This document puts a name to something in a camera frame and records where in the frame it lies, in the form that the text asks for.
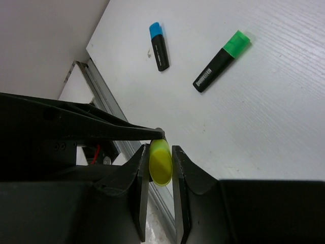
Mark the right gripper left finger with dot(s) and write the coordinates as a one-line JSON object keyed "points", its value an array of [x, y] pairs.
{"points": [[81, 204]]}

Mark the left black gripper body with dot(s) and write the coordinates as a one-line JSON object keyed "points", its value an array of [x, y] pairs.
{"points": [[38, 157]]}

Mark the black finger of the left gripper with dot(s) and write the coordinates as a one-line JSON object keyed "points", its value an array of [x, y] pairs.
{"points": [[31, 117]]}

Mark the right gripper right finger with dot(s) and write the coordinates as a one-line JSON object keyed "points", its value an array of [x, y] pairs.
{"points": [[208, 210]]}

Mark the yellow black highlighter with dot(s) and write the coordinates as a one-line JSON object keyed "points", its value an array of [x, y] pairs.
{"points": [[160, 162]]}

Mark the blue black highlighter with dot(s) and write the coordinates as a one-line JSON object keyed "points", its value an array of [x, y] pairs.
{"points": [[159, 46]]}

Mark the green black highlighter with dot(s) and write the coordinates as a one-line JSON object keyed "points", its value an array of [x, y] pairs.
{"points": [[222, 60]]}

